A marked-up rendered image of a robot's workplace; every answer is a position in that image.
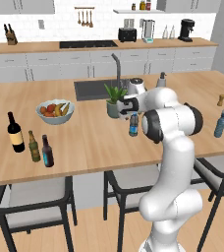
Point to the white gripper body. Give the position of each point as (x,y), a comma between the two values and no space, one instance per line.
(124,105)

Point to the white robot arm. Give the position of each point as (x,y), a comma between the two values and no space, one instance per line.
(173,154)

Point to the green potted plant grey pot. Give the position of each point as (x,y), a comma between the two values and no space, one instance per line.
(113,101)

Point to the blue plastic water bottle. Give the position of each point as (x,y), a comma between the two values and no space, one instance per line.
(134,125)

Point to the dark grey sink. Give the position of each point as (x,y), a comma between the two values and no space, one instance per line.
(91,90)

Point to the grey tap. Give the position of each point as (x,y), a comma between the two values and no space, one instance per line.
(118,69)

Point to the grey soap dispenser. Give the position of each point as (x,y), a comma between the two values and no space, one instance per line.
(161,81)

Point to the yellow banana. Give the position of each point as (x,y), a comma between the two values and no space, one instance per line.
(58,109)
(66,109)

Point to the grey base cupboards run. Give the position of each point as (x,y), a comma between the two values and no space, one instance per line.
(68,65)

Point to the pale blue fruit bowl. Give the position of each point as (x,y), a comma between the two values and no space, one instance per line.
(55,118)

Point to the black toaster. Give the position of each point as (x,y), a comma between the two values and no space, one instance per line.
(127,34)

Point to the black hob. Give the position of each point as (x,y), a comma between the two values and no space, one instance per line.
(88,44)

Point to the red apple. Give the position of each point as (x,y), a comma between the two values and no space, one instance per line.
(51,107)

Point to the orange fruit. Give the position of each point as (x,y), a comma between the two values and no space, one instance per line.
(43,110)
(49,114)

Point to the grey blender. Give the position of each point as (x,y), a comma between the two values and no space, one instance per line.
(147,31)

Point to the black stool grey seat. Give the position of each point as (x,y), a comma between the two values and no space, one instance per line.
(35,200)
(220,170)
(133,183)

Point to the clear glass bottle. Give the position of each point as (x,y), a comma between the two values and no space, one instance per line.
(165,33)
(172,33)

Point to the brown glass bottle blue label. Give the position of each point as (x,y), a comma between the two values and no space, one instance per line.
(47,154)

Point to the wooden salt shaker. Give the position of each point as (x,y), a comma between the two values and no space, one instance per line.
(220,100)

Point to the black coffee machine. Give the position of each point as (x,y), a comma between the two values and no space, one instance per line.
(186,30)

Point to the tall blue plastic bottle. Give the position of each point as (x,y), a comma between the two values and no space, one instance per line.
(220,126)

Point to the small dark jar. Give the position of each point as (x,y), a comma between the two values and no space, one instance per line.
(133,7)

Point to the green glass beer bottle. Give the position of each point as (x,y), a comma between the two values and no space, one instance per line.
(34,149)

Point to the yellow jar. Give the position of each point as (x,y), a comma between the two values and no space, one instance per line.
(142,5)

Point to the red jar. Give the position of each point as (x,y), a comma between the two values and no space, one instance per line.
(148,5)

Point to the dark wine bottle tan label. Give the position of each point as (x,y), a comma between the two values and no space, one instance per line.
(16,136)

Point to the wooden knife block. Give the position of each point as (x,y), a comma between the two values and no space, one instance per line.
(11,36)

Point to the white wall socket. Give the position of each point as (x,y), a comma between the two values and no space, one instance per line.
(41,24)
(129,23)

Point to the white wall shelf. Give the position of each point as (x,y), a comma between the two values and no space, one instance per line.
(138,11)

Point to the wooden rail with hanging tools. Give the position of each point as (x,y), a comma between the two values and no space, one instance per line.
(84,17)

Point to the grey wall cupboards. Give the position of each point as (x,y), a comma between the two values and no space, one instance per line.
(19,6)
(189,5)

